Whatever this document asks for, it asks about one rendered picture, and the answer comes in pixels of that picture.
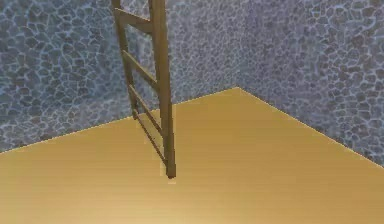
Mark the brown wooden ladder shelf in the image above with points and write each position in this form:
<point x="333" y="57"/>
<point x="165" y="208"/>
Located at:
<point x="164" y="83"/>

